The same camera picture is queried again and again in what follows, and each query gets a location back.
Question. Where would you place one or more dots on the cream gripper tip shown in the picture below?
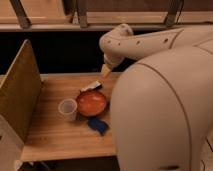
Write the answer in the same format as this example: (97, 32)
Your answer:
(105, 70)

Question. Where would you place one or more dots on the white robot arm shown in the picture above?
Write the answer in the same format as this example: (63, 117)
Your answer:
(161, 106)

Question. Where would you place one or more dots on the orange bowl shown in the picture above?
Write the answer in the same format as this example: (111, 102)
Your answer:
(91, 103)

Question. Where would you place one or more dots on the clear plastic cup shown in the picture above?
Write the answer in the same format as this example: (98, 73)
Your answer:
(68, 109)

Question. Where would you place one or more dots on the blue crumpled object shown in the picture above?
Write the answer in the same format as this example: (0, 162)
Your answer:
(98, 125)

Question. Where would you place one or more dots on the wooden side panel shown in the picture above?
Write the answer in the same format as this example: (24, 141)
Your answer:
(19, 91)

